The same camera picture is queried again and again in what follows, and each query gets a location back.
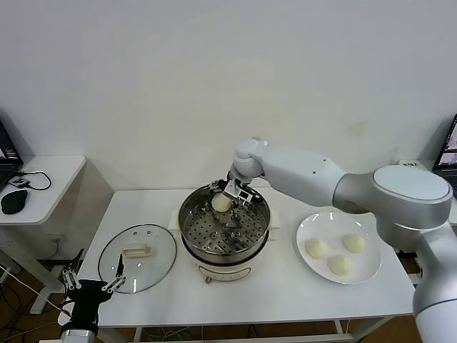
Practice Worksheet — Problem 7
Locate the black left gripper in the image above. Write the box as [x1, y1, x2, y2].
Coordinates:
[61, 249, 128, 326]

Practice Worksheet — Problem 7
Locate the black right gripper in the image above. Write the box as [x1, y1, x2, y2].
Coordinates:
[208, 170, 261, 205]

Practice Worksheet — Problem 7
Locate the white steamed baozi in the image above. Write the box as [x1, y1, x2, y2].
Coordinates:
[341, 234, 367, 253]
[305, 238, 328, 259]
[211, 193, 232, 213]
[327, 254, 353, 277]

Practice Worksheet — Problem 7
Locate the glass lid with cream handle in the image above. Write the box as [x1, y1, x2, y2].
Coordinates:
[98, 224, 179, 295]

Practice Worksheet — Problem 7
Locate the perforated steel steamer basket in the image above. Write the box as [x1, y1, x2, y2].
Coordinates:
[178, 182, 271, 257]

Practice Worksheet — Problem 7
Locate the white side table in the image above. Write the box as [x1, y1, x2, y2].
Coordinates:
[0, 155, 89, 316]
[395, 159, 457, 229]

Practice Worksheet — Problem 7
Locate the black computer mouse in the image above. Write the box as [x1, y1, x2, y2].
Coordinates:
[1, 189, 29, 215]

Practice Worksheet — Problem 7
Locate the white round plate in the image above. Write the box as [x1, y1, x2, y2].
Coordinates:
[295, 212, 382, 286]

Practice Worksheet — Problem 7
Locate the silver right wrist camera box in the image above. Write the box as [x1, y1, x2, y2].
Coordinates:
[223, 181, 252, 201]

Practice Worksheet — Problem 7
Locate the white main table frame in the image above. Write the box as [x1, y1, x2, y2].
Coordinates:
[85, 317, 397, 343]

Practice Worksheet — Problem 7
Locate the black cable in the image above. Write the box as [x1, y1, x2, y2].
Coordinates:
[9, 170, 52, 192]

